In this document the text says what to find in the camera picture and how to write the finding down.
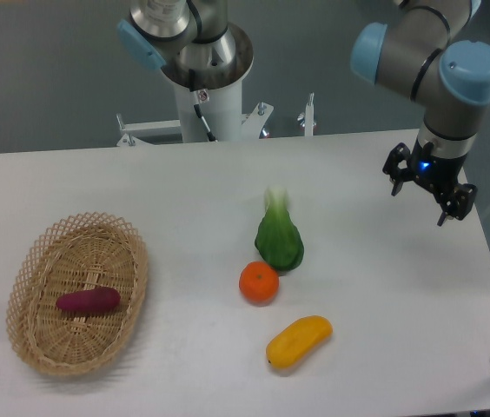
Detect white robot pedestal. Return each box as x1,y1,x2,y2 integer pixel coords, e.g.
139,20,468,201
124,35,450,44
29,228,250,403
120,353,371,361
162,23,254,142

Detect black cable on pedestal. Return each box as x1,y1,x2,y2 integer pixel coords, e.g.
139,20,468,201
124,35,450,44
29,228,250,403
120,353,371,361
188,69,219,142

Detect white metal base frame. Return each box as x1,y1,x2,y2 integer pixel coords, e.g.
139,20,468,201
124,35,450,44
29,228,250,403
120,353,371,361
116,102,275,147

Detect green bok choy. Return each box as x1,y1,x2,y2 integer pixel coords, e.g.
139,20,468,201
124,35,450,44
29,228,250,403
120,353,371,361
255,188,304,272

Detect woven wicker basket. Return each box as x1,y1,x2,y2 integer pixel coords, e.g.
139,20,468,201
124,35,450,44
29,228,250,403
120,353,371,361
6,213,148,376

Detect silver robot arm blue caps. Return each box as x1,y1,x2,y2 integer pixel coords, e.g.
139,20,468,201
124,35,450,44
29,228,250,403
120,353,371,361
117,1,490,220

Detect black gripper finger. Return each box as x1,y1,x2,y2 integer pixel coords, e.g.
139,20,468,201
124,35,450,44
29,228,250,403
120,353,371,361
437,183,477,227
382,142,411,196

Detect purple sweet potato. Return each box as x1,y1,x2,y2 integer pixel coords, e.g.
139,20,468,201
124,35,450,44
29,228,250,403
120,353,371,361
56,287,121,314

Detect orange tangerine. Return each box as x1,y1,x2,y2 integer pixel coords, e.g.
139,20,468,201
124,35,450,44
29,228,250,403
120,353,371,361
239,261,280,304

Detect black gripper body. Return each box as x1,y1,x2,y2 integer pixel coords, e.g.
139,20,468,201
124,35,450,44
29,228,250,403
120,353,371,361
405,142,467,201

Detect yellow mango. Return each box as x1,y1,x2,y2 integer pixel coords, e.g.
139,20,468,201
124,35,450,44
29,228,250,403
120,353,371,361
265,315,334,370

